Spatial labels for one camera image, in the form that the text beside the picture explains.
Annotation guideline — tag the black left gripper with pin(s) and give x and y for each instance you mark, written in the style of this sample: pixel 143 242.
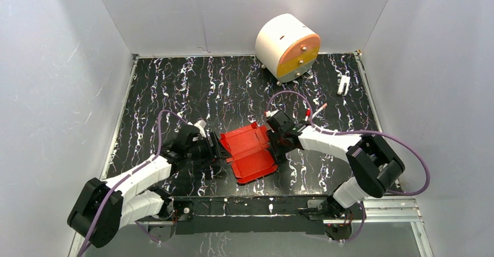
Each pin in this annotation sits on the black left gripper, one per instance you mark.
pixel 215 149

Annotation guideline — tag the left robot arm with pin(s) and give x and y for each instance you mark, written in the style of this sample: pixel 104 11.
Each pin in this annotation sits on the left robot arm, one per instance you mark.
pixel 105 206

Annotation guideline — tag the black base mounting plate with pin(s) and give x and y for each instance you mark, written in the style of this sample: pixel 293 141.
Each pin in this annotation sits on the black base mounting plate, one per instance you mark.
pixel 258 214

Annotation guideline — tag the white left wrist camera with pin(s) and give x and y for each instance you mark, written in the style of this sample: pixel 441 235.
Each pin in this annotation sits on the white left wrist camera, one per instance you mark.
pixel 201 124

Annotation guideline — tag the white clip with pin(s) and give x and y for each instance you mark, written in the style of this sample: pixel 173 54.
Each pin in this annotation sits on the white clip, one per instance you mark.
pixel 343 85

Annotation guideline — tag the pink capped white pen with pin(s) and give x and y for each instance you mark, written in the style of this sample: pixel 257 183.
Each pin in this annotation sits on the pink capped white pen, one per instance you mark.
pixel 319 110

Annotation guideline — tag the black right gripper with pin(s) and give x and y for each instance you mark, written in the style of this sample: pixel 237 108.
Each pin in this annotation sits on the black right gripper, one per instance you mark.
pixel 277 150

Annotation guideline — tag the red capped white pen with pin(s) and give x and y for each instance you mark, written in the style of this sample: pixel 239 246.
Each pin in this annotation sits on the red capped white pen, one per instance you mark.
pixel 308 115

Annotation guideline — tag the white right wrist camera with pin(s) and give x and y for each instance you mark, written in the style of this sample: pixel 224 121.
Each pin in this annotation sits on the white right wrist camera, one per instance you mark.
pixel 269 114

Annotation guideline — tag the aluminium frame rail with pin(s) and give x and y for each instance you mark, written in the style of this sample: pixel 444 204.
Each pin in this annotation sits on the aluminium frame rail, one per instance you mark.
pixel 388 209

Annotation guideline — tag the white round drawer cabinet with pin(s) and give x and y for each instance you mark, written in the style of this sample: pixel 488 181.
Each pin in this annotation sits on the white round drawer cabinet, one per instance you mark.
pixel 286 47

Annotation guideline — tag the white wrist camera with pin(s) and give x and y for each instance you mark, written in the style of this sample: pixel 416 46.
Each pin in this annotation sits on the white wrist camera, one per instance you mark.
pixel 269 114
pixel 201 124

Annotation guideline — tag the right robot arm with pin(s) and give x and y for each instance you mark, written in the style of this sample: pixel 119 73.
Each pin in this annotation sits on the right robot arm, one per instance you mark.
pixel 374 164

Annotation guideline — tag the red paper box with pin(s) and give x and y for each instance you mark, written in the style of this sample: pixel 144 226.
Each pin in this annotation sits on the red paper box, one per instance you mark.
pixel 250 158

